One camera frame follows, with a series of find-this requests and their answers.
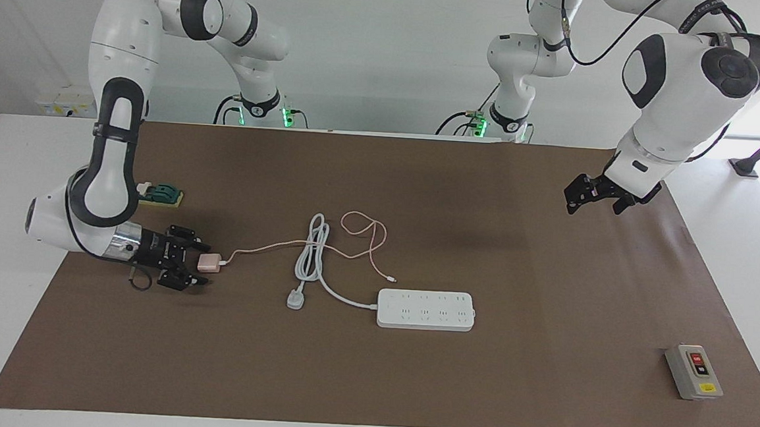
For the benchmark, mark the white power strip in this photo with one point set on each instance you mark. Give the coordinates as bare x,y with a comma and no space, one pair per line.
425,310

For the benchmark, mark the pink charger plug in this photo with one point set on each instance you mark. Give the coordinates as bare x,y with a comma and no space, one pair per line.
209,264

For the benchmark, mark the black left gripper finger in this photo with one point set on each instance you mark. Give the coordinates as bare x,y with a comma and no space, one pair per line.
572,204
624,205

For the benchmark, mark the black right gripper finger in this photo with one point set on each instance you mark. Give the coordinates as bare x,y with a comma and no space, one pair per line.
196,246
181,280

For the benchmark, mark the white box with yellow labels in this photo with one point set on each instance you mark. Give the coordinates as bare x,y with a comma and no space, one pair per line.
63,105

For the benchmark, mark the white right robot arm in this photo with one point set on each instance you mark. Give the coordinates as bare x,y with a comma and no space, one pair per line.
122,59

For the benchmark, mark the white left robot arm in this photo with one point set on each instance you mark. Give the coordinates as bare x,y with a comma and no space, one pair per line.
677,93

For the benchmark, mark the brown table mat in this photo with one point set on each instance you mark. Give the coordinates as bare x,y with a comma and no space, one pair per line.
409,380

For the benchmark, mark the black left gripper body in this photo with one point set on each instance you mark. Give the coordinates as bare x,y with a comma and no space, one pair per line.
609,188

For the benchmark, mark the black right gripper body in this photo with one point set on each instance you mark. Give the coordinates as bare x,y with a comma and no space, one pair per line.
157,249

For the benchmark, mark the grey push-button switch box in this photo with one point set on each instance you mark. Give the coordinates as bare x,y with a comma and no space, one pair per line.
693,372

